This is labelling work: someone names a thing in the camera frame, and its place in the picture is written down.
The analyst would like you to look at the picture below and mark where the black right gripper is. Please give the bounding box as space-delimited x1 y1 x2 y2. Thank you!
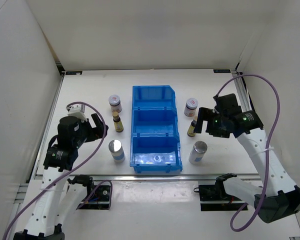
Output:
193 107 230 139

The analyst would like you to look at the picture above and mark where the yellow-label brown bottle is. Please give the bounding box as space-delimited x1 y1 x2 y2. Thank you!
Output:
112 111 124 133
187 116 198 137

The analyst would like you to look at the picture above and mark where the blue-label silver-lid shaker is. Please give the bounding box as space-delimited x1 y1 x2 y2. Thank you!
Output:
108 139 126 163
188 141 208 164

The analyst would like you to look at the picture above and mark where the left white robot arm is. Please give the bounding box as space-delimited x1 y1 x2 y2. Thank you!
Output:
13 112 109 240

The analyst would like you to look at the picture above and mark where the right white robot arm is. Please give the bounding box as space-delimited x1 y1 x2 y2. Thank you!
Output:
194 107 300 223

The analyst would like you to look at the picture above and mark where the right white-lid sauce jar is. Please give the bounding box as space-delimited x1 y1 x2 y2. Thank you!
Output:
184 98 198 117

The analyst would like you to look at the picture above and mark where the white-lid sauce jar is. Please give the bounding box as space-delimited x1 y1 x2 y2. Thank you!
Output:
184 98 198 117
108 94 122 113

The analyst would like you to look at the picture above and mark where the left white-lid sauce jar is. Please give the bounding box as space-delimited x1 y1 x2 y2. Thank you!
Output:
108 94 122 113

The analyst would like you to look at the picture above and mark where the blue three-compartment plastic bin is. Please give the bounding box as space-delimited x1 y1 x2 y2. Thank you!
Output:
129 85 183 174

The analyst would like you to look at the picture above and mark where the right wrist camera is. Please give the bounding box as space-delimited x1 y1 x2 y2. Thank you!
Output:
213 93 242 115

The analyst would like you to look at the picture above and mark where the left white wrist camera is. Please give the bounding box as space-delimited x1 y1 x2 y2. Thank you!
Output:
66 104 88 122

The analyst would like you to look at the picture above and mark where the front aluminium rail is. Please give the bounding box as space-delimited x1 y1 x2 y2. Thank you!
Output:
33 174 261 181

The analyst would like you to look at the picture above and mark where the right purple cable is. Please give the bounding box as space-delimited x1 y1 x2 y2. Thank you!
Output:
213 73 281 232

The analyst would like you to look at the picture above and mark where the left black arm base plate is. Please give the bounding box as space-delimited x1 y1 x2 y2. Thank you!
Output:
77 180 113 210

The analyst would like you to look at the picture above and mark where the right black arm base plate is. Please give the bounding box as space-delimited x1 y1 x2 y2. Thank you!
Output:
193 185 244 212

